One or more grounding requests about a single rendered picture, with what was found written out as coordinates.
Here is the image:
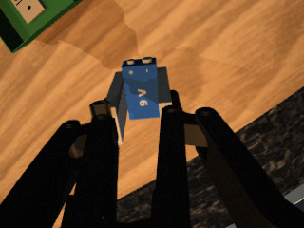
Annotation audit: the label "green bins with labels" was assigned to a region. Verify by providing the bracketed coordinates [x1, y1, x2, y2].
[0, 0, 84, 54]

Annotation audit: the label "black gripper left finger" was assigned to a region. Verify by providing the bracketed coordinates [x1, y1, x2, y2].
[0, 71, 128, 228]

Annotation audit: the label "blue 9v battery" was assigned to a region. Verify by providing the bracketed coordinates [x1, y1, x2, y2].
[122, 57, 160, 120]

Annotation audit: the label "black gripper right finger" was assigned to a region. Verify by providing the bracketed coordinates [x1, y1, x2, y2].
[149, 66, 304, 228]

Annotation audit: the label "beige domino tile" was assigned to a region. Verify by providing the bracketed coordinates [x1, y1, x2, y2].
[11, 0, 47, 24]

